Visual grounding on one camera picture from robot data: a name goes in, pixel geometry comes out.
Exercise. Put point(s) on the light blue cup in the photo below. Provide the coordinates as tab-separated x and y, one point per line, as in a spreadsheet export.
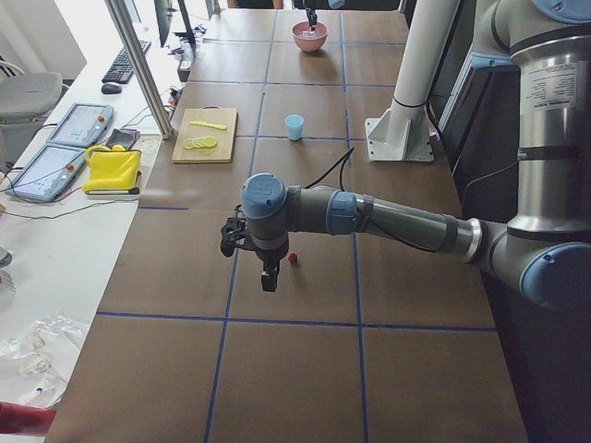
294	126

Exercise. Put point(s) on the black computer mouse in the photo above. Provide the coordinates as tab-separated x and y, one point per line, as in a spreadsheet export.
111	88

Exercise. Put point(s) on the teach pendant tablet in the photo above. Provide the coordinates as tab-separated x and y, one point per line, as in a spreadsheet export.
82	125
47	174

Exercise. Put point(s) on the black keyboard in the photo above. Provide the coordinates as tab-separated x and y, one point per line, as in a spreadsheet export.
121	70

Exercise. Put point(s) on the clear plastic bag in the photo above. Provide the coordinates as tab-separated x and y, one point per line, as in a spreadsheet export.
37	364

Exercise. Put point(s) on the yellow cloth bag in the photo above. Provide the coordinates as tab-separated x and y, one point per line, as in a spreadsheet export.
112	170

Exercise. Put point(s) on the computer monitor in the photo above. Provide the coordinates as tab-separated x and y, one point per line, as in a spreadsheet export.
182	44

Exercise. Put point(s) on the yellow plastic knife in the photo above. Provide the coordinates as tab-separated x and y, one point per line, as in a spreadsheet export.
208	124

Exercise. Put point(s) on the upper teach pendant tablet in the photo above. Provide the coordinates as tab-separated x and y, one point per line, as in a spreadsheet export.
82	125

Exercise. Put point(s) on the aluminium frame post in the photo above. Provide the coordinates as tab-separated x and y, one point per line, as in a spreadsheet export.
124	27

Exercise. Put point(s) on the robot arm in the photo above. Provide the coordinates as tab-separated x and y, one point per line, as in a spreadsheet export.
311	6
544	250

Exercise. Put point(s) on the bamboo cutting board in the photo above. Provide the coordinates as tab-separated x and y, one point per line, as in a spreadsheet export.
223	152

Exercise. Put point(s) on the lower teach pendant tablet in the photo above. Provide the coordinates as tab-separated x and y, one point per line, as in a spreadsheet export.
47	174

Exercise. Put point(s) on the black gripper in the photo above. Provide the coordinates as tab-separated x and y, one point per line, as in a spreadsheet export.
269	257
312	15

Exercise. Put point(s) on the white camera pole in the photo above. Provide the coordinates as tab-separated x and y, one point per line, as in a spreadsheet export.
428	34

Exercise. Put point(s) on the white mount base plate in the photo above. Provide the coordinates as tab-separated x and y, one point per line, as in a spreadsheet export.
406	143

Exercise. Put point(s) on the lemon slice back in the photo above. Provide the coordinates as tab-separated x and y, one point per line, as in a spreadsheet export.
210	142

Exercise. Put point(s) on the pink bowl of ice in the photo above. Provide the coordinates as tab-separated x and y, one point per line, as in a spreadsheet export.
307	39

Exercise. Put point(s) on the grey office chair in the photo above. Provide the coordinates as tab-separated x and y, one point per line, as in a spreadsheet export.
27	99

